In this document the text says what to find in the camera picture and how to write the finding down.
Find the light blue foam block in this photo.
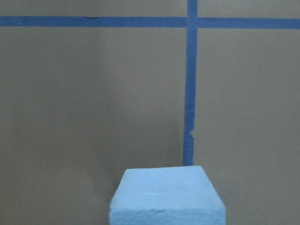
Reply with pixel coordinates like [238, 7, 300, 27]
[109, 166, 226, 225]

